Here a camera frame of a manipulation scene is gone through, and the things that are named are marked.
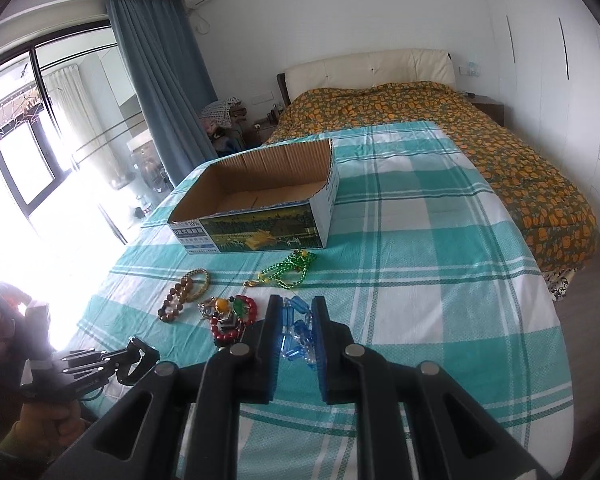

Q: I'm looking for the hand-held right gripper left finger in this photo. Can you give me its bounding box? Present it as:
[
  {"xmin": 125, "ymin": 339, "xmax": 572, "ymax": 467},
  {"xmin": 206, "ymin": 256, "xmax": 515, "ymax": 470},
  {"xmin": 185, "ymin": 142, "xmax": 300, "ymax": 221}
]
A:
[{"xmin": 40, "ymin": 295, "xmax": 284, "ymax": 480}]

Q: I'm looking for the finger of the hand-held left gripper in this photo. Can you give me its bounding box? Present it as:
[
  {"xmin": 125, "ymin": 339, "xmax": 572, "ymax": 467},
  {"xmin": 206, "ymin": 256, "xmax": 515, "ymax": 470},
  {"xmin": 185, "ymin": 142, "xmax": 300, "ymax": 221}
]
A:
[
  {"xmin": 64, "ymin": 362, "xmax": 142, "ymax": 387},
  {"xmin": 62, "ymin": 336, "xmax": 162, "ymax": 378}
]

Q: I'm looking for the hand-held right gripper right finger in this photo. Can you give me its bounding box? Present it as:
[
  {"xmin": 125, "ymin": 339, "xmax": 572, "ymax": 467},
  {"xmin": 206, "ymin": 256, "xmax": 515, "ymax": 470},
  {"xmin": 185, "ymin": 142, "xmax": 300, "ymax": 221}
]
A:
[{"xmin": 311, "ymin": 295, "xmax": 553, "ymax": 480}]

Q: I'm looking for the blue crystal bracelet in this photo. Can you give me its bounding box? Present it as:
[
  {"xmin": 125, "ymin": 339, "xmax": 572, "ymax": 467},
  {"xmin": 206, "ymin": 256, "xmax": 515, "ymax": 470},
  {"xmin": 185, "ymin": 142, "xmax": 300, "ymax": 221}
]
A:
[{"xmin": 280, "ymin": 296, "xmax": 319, "ymax": 368}]

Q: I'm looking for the red and amber bead bracelet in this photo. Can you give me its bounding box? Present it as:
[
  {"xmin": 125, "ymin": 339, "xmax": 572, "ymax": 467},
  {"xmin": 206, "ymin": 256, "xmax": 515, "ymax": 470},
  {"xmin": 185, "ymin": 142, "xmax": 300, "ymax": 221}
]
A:
[{"xmin": 200, "ymin": 295, "xmax": 262, "ymax": 347}]

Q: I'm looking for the green bead necklace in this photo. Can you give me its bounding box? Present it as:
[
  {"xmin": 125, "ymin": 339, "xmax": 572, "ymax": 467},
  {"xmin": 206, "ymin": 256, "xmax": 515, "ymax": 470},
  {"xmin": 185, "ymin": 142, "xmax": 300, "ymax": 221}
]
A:
[{"xmin": 245, "ymin": 249, "xmax": 318, "ymax": 291}]

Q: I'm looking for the brown wooden bead bracelet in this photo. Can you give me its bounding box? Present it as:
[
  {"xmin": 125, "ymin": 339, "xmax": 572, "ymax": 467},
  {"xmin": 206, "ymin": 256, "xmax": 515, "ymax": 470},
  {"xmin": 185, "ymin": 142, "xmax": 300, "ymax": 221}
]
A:
[{"xmin": 158, "ymin": 280, "xmax": 197, "ymax": 322}]

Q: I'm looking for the golden beaded bracelet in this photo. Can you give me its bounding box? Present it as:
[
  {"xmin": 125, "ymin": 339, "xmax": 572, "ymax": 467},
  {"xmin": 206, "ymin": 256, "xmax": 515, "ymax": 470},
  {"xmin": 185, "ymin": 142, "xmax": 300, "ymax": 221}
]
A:
[{"xmin": 180, "ymin": 268, "xmax": 212, "ymax": 302}]

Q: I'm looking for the printed cardboard box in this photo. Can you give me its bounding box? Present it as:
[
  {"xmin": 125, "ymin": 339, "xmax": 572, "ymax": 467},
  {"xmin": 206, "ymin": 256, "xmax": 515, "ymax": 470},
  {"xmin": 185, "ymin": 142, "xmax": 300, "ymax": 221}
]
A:
[{"xmin": 167, "ymin": 138, "xmax": 341, "ymax": 253}]

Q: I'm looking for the person's left forearm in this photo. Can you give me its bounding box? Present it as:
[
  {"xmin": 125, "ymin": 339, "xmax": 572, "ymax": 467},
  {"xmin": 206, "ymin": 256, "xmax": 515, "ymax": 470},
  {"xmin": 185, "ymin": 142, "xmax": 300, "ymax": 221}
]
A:
[{"xmin": 0, "ymin": 417, "xmax": 31, "ymax": 466}]

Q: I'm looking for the person's left hand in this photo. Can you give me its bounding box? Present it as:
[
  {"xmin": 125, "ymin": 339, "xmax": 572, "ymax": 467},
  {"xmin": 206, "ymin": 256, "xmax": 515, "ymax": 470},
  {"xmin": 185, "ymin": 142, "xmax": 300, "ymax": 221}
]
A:
[{"xmin": 17, "ymin": 400, "xmax": 93, "ymax": 456}]

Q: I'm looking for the teal checked cloth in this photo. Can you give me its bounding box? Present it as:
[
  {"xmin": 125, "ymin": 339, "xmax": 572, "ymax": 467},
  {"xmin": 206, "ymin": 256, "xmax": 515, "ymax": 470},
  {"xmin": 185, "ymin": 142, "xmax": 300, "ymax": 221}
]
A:
[{"xmin": 77, "ymin": 121, "xmax": 571, "ymax": 480}]

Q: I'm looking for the dark bag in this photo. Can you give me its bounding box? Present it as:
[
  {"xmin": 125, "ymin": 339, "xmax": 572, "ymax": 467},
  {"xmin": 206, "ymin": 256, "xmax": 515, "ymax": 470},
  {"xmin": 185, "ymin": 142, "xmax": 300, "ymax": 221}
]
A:
[{"xmin": 212, "ymin": 127, "xmax": 247, "ymax": 158}]

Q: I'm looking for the brown nightstand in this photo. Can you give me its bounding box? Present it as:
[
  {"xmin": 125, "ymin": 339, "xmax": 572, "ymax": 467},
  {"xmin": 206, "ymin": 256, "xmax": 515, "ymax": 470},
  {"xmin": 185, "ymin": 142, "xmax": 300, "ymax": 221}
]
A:
[
  {"xmin": 472, "ymin": 94, "xmax": 506, "ymax": 127},
  {"xmin": 242, "ymin": 119, "xmax": 282, "ymax": 148}
]

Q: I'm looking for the pile of clothes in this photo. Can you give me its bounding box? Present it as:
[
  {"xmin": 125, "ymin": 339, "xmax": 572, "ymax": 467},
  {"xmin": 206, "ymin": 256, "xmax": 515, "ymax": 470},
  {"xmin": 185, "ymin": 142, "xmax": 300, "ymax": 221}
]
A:
[{"xmin": 198, "ymin": 96, "xmax": 251, "ymax": 131}]

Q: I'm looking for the black and white patterned fabric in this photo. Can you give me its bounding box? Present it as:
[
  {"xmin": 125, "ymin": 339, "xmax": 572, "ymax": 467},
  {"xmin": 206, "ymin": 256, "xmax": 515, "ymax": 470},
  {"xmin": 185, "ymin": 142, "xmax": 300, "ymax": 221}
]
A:
[{"xmin": 545, "ymin": 267, "xmax": 579, "ymax": 303}]

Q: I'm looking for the bed with orange floral cover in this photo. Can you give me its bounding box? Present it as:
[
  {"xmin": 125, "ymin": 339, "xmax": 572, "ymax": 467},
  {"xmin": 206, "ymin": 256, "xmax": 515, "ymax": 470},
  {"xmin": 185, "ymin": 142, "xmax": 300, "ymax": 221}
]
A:
[{"xmin": 260, "ymin": 81, "xmax": 598, "ymax": 273}]

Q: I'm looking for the blue curtain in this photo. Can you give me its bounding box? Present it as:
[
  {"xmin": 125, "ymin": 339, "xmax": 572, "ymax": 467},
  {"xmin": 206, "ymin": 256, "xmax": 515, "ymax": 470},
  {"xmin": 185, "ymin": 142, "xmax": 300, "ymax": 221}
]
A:
[{"xmin": 105, "ymin": 0, "xmax": 219, "ymax": 188}]

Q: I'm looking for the cream padded headboard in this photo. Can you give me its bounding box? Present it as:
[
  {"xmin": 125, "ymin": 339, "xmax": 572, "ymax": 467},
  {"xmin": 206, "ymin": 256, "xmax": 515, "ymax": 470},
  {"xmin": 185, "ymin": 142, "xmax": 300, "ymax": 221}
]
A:
[{"xmin": 277, "ymin": 48, "xmax": 456, "ymax": 106}]

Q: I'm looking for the black framed window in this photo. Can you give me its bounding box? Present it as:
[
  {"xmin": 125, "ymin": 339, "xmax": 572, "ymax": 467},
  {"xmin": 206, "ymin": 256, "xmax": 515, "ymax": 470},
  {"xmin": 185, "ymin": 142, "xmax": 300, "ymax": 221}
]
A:
[{"xmin": 0, "ymin": 15, "xmax": 176, "ymax": 246}]

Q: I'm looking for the white wardrobe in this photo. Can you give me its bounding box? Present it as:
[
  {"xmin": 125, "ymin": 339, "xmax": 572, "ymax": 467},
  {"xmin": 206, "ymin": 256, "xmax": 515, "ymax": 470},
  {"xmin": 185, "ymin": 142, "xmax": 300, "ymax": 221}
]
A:
[{"xmin": 490, "ymin": 0, "xmax": 600, "ymax": 261}]

